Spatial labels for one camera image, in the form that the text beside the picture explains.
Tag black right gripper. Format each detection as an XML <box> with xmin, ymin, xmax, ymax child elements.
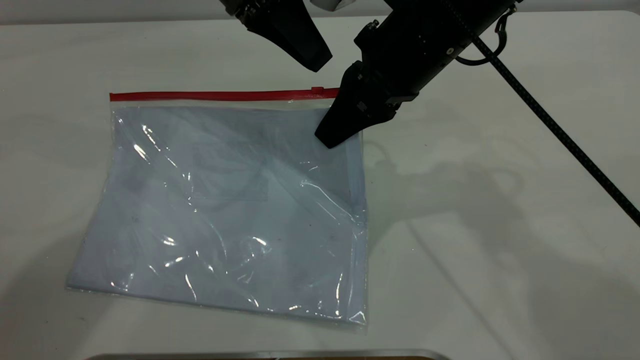
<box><xmin>315</xmin><ymin>0</ymin><xmax>517</xmax><ymax>150</ymax></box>

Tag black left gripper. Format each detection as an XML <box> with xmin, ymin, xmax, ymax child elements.
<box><xmin>219</xmin><ymin>0</ymin><xmax>333</xmax><ymax>73</ymax></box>

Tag clear plastic red-zipper bag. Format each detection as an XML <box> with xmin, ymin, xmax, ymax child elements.
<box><xmin>65</xmin><ymin>86</ymin><xmax>370</xmax><ymax>332</ymax></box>

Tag black looped cable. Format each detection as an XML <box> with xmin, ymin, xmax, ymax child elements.
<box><xmin>455</xmin><ymin>11</ymin><xmax>510</xmax><ymax>67</ymax></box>

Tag black braided cable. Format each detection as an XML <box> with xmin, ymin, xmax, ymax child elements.
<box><xmin>442</xmin><ymin>0</ymin><xmax>640</xmax><ymax>227</ymax></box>

